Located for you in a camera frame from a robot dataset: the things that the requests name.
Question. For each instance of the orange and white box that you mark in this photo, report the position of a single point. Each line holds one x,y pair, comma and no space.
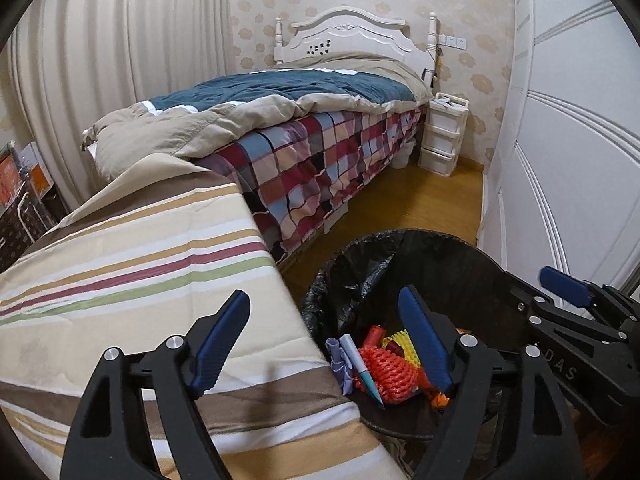
37,175

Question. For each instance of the white patterned wrapper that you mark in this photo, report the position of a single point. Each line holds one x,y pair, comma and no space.
336,365

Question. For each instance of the plaid bed sheet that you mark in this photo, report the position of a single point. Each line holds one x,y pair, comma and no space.
325,160

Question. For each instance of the white plastic drawer unit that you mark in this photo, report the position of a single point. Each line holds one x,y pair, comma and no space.
440,135

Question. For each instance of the small white basket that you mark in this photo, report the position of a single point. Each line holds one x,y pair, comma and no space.
402,157

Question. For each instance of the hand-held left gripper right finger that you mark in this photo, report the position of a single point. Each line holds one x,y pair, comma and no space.
425,340

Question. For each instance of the black bin with bag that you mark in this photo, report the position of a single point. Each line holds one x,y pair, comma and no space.
400,260

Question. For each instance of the beige and teal duvet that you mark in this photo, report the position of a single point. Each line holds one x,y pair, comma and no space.
300,85

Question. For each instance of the white wardrobe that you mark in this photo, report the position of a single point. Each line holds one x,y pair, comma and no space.
575,135

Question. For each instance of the white striped curtain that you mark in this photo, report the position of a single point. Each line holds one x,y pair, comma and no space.
125,35

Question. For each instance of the white wall sockets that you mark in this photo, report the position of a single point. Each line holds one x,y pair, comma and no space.
451,42

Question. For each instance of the orange plastic bag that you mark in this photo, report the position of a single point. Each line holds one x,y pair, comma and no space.
437,400

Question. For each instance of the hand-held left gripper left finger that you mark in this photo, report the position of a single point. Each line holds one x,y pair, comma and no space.
217,345

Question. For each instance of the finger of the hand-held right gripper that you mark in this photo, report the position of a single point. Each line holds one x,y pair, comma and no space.
565,282
530,305

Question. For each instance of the white cardboard box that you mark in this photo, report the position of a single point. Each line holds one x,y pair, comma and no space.
10,180

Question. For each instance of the yellow foam fruit net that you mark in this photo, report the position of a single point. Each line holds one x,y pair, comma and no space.
407,355

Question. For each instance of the orange stick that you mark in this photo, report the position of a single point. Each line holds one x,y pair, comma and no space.
374,336

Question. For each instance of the orange foam fruit net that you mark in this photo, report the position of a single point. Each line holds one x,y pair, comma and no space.
390,370

